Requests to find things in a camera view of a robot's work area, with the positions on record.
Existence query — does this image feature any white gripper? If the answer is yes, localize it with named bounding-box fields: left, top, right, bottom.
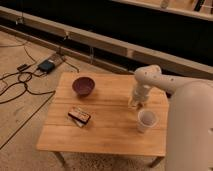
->
left=129, top=85, right=150, bottom=110

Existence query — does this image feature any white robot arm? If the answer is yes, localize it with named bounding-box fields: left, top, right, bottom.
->
left=130, top=65, right=213, bottom=171

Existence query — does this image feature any white paper cup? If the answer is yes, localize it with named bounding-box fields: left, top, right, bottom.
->
left=137, top=110, right=158, bottom=133

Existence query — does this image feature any wooden table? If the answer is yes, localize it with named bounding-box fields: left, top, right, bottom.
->
left=37, top=72, right=168, bottom=163

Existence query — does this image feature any dark purple bowl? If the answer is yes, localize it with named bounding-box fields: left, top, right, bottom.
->
left=72, top=77, right=95, bottom=96

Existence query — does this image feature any dark snack box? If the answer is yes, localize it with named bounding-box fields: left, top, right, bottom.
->
left=68, top=107, right=91, bottom=127

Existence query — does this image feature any black power adapter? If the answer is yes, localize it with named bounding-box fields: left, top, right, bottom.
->
left=38, top=60, right=55, bottom=73

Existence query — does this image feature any small black plug box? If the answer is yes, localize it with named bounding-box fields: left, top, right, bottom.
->
left=17, top=64, right=30, bottom=72

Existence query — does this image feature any black floor cable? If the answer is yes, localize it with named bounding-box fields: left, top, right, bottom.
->
left=0, top=43, right=57, bottom=105

